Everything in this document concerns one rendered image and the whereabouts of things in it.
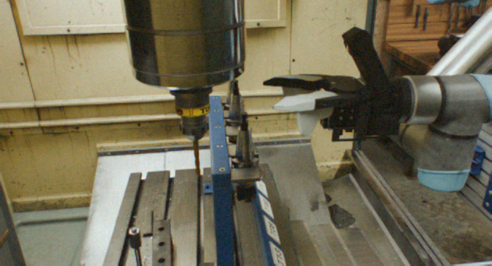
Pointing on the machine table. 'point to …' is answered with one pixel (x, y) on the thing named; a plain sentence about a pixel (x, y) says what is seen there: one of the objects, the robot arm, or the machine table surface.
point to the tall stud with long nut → (135, 244)
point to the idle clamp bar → (162, 243)
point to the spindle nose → (185, 38)
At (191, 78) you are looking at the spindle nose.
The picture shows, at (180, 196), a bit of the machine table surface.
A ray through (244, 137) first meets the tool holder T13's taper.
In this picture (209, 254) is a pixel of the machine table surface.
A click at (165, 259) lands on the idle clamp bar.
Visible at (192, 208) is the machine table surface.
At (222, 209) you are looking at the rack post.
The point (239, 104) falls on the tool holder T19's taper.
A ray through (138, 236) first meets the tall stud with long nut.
